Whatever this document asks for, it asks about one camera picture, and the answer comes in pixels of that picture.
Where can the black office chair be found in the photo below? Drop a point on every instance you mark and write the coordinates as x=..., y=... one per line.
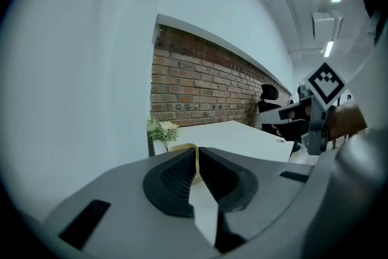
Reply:
x=268, y=94

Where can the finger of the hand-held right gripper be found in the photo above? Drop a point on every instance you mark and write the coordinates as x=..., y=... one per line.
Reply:
x=269, y=115
x=286, y=132

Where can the white ceiling air unit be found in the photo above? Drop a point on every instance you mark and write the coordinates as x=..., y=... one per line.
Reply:
x=325, y=22

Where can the person's white sleeve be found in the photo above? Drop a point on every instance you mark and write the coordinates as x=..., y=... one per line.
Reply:
x=377, y=69

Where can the yellow container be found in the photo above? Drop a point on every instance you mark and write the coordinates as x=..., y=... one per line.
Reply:
x=182, y=147

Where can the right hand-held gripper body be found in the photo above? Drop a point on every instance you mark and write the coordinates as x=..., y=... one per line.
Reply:
x=325, y=85

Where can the person's right forearm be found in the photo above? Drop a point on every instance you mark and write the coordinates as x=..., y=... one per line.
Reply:
x=345, y=119

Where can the bunch of pale flowers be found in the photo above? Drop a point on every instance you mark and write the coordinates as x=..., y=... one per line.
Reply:
x=162, y=130

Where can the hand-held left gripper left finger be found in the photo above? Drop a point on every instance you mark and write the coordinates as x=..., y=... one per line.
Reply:
x=127, y=191

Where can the short ceiling light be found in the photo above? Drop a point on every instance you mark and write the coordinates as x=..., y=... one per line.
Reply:
x=329, y=49

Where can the white table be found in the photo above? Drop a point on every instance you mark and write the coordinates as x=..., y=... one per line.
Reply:
x=236, y=136

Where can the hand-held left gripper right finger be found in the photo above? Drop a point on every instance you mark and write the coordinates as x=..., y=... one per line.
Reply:
x=260, y=191

